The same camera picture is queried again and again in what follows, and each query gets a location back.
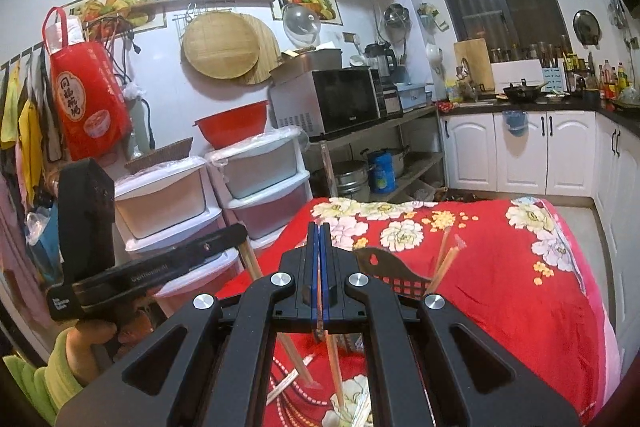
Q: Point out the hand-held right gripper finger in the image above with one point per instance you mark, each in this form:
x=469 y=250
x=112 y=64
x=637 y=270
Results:
x=314 y=279
x=325 y=279

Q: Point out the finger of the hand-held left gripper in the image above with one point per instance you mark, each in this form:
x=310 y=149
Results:
x=220 y=243

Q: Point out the wooden chopstick pair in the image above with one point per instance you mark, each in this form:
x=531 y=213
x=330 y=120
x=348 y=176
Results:
x=442 y=252
x=334 y=372
x=252 y=262
x=447 y=264

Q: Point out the olive plastic utensil holder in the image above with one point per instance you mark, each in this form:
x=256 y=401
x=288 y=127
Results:
x=395 y=266

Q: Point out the person's left forearm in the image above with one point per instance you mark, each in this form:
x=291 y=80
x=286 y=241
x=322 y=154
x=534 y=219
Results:
x=40 y=382

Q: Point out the person's left hand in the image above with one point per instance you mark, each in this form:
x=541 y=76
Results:
x=87 y=347

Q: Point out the white plastic drawer unit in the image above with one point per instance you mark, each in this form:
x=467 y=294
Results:
x=160 y=207

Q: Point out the pink hanging cloth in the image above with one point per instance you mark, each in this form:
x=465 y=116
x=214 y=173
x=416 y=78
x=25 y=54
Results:
x=20 y=247

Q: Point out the wicker basket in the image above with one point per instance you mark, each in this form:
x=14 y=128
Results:
x=160 y=154

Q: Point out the yellow hanging cloth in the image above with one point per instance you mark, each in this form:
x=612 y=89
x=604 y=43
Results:
x=30 y=142

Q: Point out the steel steamer pot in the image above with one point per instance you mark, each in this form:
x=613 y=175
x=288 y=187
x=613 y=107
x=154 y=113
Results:
x=350 y=182

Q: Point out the red tote bag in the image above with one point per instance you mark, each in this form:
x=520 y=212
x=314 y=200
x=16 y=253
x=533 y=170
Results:
x=87 y=107

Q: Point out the red plastic basin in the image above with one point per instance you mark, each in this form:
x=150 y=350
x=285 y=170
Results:
x=235 y=124

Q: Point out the blue plastic canister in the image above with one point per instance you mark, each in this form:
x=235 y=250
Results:
x=382 y=172

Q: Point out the steel stock pot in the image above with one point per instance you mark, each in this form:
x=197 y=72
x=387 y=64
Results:
x=401 y=162

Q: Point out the metal shelf rack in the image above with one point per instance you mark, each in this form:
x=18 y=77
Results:
x=380 y=123

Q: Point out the red floral tablecloth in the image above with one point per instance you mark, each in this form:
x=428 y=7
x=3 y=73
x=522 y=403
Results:
x=500 y=307

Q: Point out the black microwave oven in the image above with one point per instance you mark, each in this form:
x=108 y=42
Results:
x=345 y=99

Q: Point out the round wooden board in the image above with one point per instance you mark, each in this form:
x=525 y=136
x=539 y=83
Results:
x=269 y=57

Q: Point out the round bamboo tray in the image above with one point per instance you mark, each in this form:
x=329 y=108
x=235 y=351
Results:
x=220 y=44

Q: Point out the pale blue storage box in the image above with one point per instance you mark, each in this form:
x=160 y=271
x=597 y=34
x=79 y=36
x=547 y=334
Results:
x=416 y=97

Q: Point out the stainless steel tray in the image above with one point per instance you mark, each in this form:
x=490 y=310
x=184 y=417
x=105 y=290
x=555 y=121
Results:
x=320 y=59

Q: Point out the black blender jug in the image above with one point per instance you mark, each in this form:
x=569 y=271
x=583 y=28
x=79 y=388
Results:
x=381 y=59

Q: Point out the glass pot lid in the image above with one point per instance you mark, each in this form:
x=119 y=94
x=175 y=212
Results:
x=300 y=24

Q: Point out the blue hanging bag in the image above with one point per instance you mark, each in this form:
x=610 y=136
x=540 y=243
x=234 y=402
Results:
x=515 y=123

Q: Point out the kitchen faucet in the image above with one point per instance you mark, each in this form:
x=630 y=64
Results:
x=465 y=69

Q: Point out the wooden cutting board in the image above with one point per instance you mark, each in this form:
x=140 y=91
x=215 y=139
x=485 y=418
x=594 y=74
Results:
x=475 y=62

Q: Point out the hanging steel pots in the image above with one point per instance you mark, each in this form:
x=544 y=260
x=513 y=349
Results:
x=396 y=18

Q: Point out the black wok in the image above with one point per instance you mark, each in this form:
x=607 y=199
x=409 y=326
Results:
x=522 y=93

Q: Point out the white kitchen cabinets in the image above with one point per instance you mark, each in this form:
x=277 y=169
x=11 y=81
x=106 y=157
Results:
x=565 y=152

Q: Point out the pink quilt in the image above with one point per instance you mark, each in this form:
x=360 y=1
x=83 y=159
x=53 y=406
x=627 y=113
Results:
x=612 y=357

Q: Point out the pale blue knife block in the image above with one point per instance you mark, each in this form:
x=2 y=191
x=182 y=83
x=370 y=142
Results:
x=554 y=79

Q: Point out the row of steel jars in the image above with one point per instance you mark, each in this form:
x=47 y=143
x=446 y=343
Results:
x=530 y=53

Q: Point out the black kitchen countertop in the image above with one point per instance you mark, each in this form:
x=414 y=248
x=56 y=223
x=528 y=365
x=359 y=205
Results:
x=625 y=114

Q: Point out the group of condiment bottles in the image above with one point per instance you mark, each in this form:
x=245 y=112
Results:
x=612 y=82

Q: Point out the hanging dark pot lid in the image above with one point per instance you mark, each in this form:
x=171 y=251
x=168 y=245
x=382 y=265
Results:
x=586 y=27

